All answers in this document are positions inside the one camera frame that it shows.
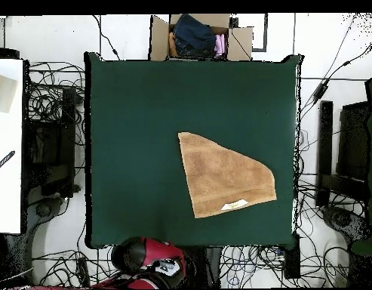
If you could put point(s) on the white side table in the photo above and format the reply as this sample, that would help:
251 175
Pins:
7 181

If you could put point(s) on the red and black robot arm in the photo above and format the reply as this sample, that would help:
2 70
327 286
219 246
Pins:
155 253

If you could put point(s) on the blue denim jeans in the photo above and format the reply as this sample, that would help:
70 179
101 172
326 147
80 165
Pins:
193 34

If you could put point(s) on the beige paper sheet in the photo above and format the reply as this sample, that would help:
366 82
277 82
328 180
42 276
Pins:
3 93

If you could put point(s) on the black power strip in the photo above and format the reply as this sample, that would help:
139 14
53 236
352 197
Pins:
292 259

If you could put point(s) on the brown cardboard box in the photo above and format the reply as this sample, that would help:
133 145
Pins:
238 42

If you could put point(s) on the tan terry towel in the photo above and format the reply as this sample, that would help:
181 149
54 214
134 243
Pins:
221 175

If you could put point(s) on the black metal frame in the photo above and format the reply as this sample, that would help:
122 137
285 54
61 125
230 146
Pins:
324 145

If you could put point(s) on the dark green table cloth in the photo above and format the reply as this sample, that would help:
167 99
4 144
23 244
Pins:
137 136

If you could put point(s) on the pink cloth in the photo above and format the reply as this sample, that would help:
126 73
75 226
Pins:
220 45

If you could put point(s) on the black equipment rack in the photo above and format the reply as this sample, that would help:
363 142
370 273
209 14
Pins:
52 145

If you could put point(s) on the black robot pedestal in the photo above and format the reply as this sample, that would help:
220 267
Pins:
209 265

